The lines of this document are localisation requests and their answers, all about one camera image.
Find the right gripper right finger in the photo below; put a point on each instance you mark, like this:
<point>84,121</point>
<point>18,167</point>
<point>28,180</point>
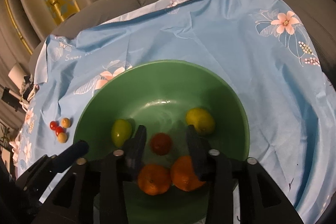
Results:
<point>261,199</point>

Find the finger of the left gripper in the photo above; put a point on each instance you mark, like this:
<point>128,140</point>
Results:
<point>65,155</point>

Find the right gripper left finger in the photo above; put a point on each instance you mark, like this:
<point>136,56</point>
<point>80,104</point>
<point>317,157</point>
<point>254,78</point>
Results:
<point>72,200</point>

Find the tan longan fruit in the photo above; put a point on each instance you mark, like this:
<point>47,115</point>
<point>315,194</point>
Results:
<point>62,137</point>
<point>65,122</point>

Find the red cherry tomato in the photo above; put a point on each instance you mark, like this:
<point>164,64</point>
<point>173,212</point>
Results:
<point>161,143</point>
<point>53,125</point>
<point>59,129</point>

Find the smooth orange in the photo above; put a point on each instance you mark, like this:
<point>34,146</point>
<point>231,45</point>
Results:
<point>154,179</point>

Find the green oval fruit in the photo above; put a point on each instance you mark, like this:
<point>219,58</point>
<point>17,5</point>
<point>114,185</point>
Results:
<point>121,132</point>

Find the rough dark orange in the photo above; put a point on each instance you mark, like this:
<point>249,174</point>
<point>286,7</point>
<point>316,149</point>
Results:
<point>183,175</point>

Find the yellow-green oval fruit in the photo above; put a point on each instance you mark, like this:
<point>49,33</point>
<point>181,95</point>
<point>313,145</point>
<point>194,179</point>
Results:
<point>201,119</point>

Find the potted green plant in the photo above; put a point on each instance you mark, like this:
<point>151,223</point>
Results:
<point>8,139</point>

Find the green bowl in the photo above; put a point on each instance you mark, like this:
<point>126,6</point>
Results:
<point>158,95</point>

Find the white cylindrical lamp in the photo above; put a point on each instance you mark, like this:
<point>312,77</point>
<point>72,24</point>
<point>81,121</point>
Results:
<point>17,75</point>

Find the light blue floral cloth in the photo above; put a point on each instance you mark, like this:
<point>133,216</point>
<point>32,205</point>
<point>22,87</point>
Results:
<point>261,48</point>

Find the black camera tripod device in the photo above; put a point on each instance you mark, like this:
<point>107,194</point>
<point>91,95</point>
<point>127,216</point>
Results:
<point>13,99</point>

